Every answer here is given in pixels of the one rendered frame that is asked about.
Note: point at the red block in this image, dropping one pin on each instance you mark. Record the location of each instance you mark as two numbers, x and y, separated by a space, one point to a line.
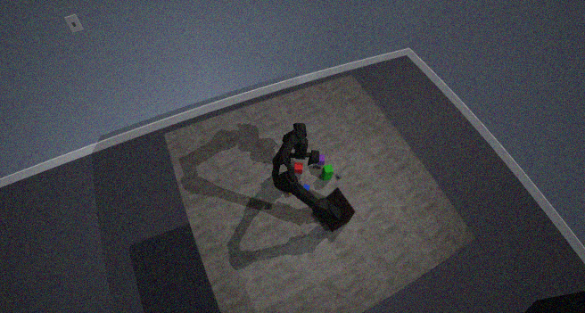
298 167

